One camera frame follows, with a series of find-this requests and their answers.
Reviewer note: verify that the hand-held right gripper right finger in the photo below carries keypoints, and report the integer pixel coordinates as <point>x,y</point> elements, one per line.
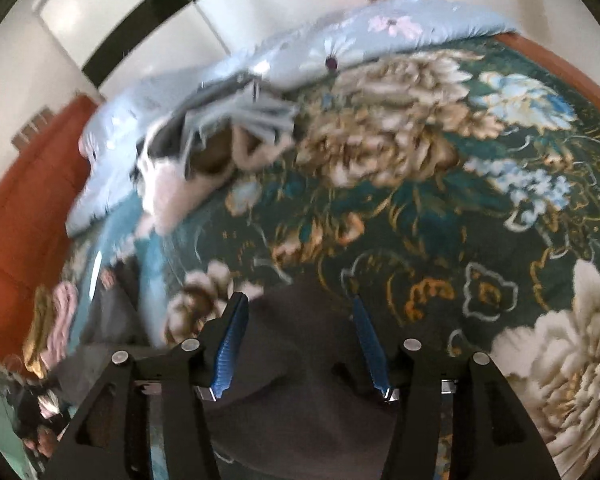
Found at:
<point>370,347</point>

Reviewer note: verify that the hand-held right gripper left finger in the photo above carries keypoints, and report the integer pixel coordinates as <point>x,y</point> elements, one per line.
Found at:
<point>230,347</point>

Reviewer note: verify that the dark grey pants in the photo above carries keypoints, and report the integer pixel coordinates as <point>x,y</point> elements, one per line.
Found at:
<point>305,360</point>

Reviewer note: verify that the teal floral bedsheet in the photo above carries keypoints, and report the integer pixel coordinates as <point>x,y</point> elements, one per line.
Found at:
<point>152,270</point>

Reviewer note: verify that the green floral blanket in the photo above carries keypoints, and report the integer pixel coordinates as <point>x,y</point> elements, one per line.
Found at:
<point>430,240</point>

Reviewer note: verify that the olive green garment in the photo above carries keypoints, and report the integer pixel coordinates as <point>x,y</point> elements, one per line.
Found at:
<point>37,330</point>

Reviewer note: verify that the beige fluffy garment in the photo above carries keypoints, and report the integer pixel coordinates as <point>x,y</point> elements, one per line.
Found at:
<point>245,152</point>

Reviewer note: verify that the black and white garment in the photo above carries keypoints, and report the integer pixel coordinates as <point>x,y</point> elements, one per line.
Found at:
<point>152,152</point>

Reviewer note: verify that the light blue floral pillow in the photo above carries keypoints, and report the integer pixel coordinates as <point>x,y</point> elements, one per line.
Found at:
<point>110,160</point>
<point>300,45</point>

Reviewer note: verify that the light blue garment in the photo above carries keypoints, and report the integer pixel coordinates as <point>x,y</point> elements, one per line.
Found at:
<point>260,115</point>

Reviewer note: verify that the red wooden headboard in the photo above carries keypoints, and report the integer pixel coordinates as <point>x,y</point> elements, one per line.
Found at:
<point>25,210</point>

